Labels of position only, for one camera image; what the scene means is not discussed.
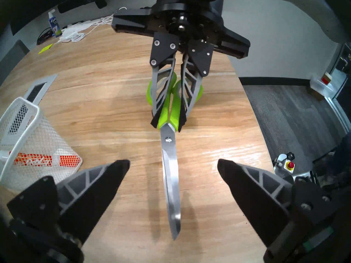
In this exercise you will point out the silver table outlet box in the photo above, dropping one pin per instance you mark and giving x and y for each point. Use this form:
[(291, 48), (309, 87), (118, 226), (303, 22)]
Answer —
[(35, 91)]

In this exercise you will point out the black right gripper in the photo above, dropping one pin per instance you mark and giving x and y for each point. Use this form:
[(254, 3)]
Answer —
[(192, 16)]

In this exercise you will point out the white mesh pen holder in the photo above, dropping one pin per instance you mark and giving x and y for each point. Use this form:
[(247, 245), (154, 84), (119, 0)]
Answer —
[(27, 133)]

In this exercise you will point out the white crumpled plastic sheet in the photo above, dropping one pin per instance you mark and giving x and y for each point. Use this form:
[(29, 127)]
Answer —
[(79, 26)]

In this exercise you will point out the large black wall screen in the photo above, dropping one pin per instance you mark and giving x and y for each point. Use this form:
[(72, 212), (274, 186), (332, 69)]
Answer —
[(41, 5)]

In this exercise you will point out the orange white Expo marker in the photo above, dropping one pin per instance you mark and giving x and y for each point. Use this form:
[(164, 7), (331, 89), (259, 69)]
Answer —
[(35, 161)]

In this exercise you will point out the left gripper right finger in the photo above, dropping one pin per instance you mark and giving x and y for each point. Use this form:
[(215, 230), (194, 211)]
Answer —
[(255, 199)]

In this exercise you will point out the whiteboard cleaner spray bottle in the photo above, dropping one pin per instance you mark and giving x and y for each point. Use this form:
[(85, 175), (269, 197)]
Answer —
[(55, 25)]

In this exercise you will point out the white low stand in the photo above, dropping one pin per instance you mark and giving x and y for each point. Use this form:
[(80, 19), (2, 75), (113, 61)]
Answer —
[(320, 89)]

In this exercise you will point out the yellow sticky note pad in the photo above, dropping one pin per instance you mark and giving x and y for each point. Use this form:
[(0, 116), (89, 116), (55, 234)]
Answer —
[(45, 48)]

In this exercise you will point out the red yellow emergency stop button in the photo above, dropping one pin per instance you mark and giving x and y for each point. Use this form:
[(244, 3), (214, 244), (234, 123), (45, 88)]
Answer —
[(289, 165)]

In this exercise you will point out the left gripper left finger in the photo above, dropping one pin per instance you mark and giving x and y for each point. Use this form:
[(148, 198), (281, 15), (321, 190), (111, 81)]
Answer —
[(90, 199)]

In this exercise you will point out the small red tan box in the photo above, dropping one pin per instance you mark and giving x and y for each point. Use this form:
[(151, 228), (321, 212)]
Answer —
[(326, 79)]

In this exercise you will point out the black video sound bar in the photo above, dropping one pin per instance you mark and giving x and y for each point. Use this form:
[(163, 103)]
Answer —
[(76, 5)]

